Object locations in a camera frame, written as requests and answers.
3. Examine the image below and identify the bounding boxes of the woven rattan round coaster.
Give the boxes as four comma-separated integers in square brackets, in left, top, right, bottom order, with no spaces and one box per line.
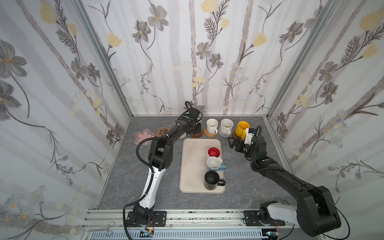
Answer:
[204,128,217,138]

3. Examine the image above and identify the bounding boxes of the plain white mug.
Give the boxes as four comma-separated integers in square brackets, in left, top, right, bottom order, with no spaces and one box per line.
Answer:
[207,118,219,135]

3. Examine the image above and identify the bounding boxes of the yellow mug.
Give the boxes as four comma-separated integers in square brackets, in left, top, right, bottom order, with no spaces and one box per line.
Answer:
[236,121,250,140]

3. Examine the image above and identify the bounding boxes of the glossy amber round coaster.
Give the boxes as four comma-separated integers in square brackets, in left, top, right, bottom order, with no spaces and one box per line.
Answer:
[232,131,242,139]

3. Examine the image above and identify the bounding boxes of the grey blue woven coaster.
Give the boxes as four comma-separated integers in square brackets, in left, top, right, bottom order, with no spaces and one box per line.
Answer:
[219,129,232,138]

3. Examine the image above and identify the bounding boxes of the brown paw shaped coaster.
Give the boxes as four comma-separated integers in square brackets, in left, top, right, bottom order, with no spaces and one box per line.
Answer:
[156,127,171,137]

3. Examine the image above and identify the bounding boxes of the speckled white mug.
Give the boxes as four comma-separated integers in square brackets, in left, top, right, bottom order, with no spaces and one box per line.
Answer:
[220,119,234,132]

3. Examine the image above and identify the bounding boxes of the beige serving tray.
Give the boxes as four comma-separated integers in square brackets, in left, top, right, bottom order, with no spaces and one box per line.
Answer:
[179,139,226,194]

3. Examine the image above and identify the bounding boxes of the white mug red inside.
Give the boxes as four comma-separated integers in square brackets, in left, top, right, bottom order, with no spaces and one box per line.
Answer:
[207,147,221,158]

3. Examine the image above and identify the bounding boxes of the white mug blue handle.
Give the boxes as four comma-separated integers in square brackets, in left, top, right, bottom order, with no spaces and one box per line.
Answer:
[206,157,227,172]

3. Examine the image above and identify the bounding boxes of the pink flower shaped coaster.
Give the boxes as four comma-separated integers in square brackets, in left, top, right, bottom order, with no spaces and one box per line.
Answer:
[134,129,156,146]

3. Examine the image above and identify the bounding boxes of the dark wooden round coaster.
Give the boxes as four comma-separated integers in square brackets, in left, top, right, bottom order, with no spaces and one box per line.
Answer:
[192,132,204,138]

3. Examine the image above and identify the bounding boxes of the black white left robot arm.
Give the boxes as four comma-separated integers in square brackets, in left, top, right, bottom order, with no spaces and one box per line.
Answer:
[123,101,203,226]

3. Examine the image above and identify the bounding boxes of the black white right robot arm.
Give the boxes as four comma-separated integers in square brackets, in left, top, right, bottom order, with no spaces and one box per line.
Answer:
[228,136,342,237]

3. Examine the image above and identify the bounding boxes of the black mug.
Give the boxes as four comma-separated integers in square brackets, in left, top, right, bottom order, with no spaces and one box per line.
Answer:
[204,171,226,191]

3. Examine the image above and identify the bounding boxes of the black corrugated cable conduit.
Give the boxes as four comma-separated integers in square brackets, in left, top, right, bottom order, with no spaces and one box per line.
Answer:
[122,136,169,240]

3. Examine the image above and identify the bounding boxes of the white slotted cable duct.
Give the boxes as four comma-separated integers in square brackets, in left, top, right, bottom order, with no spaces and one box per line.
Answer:
[89,229,269,240]

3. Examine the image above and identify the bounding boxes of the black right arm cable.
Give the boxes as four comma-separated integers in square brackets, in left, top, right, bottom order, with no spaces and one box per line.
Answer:
[253,125,352,240]

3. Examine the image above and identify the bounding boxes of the aluminium mounting rail frame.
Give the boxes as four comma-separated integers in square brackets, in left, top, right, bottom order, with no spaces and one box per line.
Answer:
[81,209,311,240]

